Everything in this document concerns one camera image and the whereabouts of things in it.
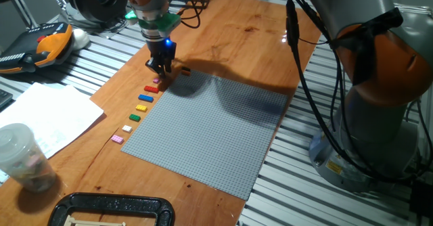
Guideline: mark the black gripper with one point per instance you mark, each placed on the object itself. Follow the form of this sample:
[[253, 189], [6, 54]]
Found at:
[[159, 48]]

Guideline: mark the small purple Lego plate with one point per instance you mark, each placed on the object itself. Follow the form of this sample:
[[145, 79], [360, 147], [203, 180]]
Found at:
[[156, 80]]

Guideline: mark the narrow orange Lego plate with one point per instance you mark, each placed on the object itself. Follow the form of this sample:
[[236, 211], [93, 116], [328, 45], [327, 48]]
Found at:
[[185, 73]]

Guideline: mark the gray orange robot arm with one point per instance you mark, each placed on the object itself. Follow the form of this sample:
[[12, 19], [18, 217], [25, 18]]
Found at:
[[379, 67]]

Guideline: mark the long red Lego brick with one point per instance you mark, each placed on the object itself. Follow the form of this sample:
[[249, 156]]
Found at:
[[151, 89]]

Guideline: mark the long blue Lego brick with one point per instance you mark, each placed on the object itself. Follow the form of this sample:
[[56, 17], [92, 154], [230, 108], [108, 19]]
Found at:
[[145, 98]]

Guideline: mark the yellow Lego brick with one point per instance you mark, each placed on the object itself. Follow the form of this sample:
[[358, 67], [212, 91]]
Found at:
[[141, 108]]

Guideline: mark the dark green Lego brick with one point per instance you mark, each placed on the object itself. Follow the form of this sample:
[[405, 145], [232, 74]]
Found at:
[[134, 117]]

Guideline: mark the white Lego brick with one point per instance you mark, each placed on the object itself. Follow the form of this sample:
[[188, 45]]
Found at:
[[126, 128]]

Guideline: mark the gray Lego baseplate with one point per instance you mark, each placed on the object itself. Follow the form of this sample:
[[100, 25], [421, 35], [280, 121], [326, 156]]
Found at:
[[203, 138]]

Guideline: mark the light pink Lego brick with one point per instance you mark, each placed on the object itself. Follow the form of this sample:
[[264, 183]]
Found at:
[[117, 139]]

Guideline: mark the glossy wooden board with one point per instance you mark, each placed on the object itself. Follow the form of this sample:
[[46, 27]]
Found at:
[[236, 33]]

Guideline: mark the orange black teach pendant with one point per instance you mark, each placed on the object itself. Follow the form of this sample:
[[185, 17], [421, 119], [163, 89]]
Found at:
[[40, 46]]

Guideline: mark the white paper sheets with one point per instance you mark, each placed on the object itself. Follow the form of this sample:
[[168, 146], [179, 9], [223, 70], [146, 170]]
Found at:
[[50, 114]]

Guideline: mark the black metal C-clamp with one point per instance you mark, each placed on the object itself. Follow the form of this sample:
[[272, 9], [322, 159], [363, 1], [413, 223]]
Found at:
[[111, 202]]

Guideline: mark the black keyboard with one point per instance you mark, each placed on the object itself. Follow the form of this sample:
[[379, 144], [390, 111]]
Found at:
[[4, 99]]

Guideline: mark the clear plastic cup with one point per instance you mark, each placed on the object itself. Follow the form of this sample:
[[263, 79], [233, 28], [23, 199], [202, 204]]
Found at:
[[23, 158]]

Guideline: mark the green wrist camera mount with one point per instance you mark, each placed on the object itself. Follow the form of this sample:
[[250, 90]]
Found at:
[[165, 22]]

